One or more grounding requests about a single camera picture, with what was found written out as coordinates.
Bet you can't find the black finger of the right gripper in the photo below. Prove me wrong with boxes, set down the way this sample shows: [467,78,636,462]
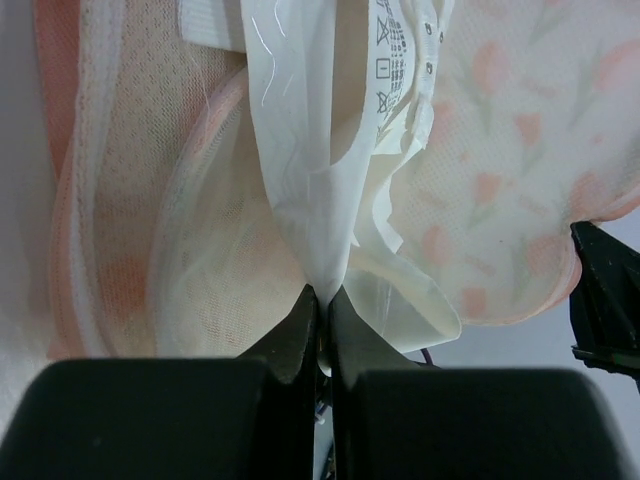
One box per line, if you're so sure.
[569,221,639,381]

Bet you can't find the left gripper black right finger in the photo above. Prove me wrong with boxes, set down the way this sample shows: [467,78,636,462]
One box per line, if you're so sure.
[328,292,638,479]

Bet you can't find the floral laundry bag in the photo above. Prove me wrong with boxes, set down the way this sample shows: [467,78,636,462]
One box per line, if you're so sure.
[34,1,639,358]

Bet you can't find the white bra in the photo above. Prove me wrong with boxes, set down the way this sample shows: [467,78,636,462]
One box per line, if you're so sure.
[178,1,461,352]

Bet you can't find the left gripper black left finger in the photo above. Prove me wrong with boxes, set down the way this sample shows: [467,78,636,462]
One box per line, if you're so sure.
[1,287,318,479]

